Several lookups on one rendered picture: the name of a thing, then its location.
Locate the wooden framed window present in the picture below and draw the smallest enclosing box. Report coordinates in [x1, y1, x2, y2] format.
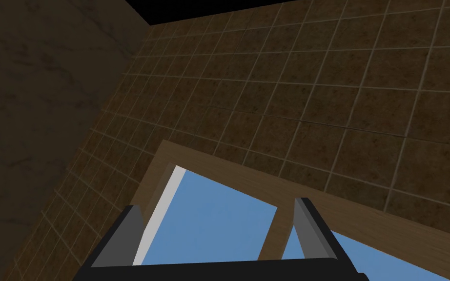
[125, 140, 450, 281]

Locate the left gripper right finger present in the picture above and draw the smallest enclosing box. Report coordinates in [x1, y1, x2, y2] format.
[293, 197, 351, 263]

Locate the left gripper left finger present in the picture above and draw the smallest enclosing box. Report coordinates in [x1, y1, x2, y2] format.
[89, 204, 145, 268]

